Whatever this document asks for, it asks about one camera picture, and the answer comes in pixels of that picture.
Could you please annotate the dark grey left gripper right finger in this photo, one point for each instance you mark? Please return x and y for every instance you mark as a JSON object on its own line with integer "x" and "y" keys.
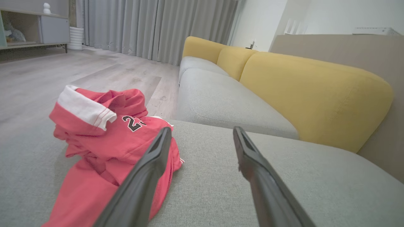
{"x": 268, "y": 195}

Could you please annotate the grey sofa seat cushion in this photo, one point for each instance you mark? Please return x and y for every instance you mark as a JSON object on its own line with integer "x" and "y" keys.
{"x": 195, "y": 63}

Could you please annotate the grey pleated curtain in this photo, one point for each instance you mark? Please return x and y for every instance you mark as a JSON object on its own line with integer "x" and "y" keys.
{"x": 157, "y": 28}

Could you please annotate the white ribbed cylinder appliance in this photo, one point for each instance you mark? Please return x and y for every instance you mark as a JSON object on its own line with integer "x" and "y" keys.
{"x": 75, "y": 38}

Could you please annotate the large grey sofa seat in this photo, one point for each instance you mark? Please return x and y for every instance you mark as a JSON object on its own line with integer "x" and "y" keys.
{"x": 221, "y": 189}

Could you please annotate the red basketball jersey number 22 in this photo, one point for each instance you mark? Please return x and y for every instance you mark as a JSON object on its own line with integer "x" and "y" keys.
{"x": 88, "y": 138}

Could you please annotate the grey sofa back cushion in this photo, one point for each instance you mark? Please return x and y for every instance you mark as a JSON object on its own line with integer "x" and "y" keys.
{"x": 221, "y": 101}

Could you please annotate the low grey wooden cabinet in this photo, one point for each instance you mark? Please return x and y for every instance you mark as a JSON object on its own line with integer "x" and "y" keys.
{"x": 53, "y": 30}

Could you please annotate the toy inside cabinet shelf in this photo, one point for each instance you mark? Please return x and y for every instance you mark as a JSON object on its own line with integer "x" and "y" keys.
{"x": 15, "y": 35}

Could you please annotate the yellow sofa back cushion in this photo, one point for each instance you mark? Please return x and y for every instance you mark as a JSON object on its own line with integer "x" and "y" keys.
{"x": 233, "y": 61}
{"x": 315, "y": 94}
{"x": 202, "y": 47}

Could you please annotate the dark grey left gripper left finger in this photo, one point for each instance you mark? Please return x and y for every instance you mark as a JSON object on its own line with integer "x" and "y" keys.
{"x": 142, "y": 183}

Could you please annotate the flat white box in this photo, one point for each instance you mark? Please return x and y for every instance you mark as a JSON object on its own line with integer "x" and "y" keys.
{"x": 374, "y": 31}

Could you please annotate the small white figurine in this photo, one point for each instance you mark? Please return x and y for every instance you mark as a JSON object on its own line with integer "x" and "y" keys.
{"x": 46, "y": 8}

